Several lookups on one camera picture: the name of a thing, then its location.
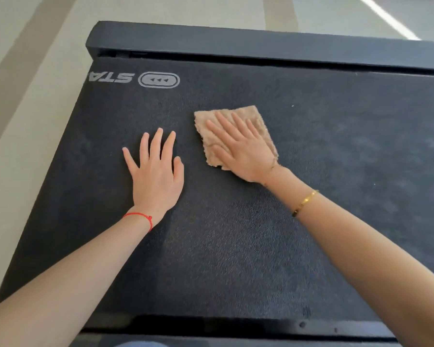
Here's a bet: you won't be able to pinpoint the red string bracelet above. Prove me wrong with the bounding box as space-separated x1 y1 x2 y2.
122 212 154 232

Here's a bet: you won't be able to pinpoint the gold bangle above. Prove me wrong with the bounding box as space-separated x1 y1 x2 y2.
291 189 320 218

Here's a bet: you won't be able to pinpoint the beige cleaning cloth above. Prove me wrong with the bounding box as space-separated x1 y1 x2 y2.
193 105 279 171

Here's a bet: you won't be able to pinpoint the person's left forearm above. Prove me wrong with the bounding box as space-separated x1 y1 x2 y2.
0 209 154 347

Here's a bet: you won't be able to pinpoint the black treadmill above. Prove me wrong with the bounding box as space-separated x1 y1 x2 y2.
0 20 434 347

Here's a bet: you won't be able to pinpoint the person's right hand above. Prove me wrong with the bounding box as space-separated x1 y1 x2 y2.
205 111 281 184

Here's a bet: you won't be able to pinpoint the person's left hand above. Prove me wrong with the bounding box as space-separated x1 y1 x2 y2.
122 127 185 225

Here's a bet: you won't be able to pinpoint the person's blue jeans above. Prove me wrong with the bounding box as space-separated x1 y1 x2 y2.
114 340 171 347

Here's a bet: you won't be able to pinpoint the person's right forearm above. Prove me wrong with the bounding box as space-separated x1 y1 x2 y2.
263 165 434 347

